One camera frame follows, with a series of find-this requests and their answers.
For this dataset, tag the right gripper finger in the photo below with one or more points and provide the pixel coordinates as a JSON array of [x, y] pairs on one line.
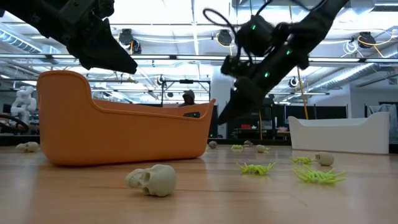
[[239, 105]]

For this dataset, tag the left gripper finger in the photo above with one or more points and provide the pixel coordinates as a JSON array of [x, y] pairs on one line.
[[99, 49]]

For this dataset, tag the beige toy skull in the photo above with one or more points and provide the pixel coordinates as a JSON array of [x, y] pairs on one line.
[[155, 180], [324, 159], [260, 148], [28, 147]]

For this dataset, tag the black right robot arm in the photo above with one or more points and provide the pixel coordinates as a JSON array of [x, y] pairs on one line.
[[311, 18]]

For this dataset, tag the long light bar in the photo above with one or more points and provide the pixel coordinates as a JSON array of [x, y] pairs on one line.
[[77, 56]]

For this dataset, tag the white pillar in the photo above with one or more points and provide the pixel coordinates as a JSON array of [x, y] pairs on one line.
[[220, 90]]

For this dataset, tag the black background monitor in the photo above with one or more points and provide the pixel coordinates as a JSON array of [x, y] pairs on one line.
[[269, 118]]

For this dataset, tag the person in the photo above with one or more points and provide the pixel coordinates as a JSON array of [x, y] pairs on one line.
[[188, 98]]

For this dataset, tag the black partition panel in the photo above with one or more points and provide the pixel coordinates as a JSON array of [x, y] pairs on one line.
[[326, 112]]

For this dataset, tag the orange plastic bin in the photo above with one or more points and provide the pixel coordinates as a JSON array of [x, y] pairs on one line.
[[109, 137]]

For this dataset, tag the white plastic bin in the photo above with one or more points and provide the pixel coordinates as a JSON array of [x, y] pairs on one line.
[[342, 137]]

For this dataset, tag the white robot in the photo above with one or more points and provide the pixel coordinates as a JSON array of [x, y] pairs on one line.
[[23, 104]]

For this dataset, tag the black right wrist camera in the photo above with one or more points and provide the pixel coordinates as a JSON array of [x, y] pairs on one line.
[[233, 67]]

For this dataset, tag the ceiling duct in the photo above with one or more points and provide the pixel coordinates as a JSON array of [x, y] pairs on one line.
[[15, 40]]

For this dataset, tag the black stand frame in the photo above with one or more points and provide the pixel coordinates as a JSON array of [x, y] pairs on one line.
[[186, 81]]

